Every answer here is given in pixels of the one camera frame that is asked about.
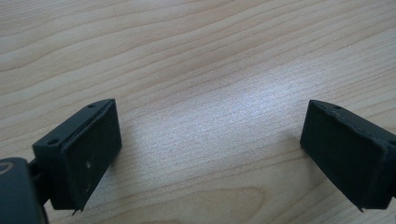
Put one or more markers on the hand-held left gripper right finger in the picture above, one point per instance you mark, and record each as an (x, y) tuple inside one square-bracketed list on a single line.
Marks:
[(345, 149)]

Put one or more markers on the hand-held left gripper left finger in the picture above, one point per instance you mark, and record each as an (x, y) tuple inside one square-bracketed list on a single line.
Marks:
[(84, 149)]

